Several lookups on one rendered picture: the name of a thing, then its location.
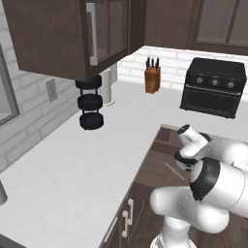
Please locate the white paper towel roll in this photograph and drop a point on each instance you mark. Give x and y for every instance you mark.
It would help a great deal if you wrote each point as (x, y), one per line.
(106, 87)

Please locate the grey wall socket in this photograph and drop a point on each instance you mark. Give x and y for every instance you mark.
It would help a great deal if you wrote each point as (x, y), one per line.
(51, 90)

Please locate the grey window frame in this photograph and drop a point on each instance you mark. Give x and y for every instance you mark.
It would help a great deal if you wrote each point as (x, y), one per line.
(13, 97)

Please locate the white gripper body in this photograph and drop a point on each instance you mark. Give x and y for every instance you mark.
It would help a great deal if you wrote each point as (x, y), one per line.
(184, 159)

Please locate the dark wood wall cupboard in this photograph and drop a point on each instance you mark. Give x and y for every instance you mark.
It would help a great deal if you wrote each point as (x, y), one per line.
(48, 35)

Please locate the open dark wood drawer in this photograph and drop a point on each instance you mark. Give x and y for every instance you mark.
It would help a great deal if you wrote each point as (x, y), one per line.
(155, 168)

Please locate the dark wood glass-front wall cupboards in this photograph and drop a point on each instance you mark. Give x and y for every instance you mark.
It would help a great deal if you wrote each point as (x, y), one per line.
(200, 22)

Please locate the wooden knife block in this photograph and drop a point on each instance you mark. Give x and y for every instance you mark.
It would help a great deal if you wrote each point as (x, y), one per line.
(152, 80)

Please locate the black tiered stand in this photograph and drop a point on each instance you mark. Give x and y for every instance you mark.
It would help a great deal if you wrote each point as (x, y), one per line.
(90, 102)

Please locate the black toaster oven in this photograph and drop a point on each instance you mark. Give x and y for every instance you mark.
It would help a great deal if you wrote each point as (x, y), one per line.
(211, 90)

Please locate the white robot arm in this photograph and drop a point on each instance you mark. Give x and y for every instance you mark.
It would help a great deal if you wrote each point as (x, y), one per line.
(206, 190)

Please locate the grey sink basin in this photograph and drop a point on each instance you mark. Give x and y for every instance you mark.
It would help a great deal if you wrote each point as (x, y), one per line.
(2, 193)

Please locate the glass cupboard door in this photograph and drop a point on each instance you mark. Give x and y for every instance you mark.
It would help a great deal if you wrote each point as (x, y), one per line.
(111, 29)

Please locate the dark wood base cupboards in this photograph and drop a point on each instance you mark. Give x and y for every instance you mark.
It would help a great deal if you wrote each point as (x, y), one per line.
(139, 226)

